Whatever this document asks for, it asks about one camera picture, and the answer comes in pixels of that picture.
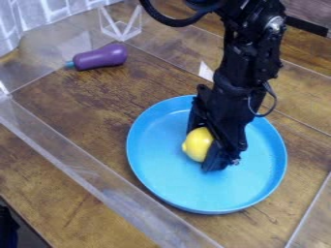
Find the blue round tray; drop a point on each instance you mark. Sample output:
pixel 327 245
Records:
pixel 175 178

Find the yellow lemon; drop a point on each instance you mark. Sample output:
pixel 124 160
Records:
pixel 196 144

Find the clear acrylic barrier wall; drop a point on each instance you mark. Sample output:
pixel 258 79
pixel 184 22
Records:
pixel 64 121

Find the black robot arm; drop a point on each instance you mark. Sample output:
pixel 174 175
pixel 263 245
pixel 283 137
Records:
pixel 255 26

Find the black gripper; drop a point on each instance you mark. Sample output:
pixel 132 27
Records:
pixel 224 109

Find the purple toy eggplant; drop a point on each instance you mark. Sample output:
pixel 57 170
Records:
pixel 109 55

